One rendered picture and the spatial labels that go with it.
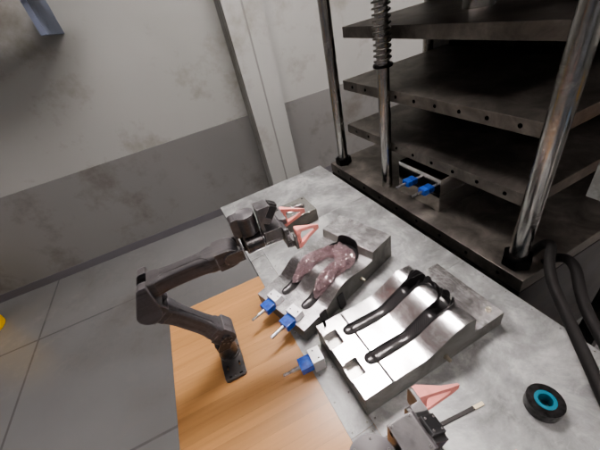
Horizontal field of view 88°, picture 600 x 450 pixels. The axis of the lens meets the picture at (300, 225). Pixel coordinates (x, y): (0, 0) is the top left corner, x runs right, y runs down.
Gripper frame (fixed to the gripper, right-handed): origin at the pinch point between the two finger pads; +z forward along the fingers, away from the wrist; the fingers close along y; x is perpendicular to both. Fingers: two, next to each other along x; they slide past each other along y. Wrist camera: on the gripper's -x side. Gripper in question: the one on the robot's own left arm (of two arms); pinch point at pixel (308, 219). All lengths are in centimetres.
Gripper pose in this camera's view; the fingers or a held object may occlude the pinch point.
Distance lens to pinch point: 91.1
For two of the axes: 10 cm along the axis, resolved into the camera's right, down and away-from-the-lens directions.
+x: 1.9, 7.9, 5.9
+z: 9.0, -3.8, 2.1
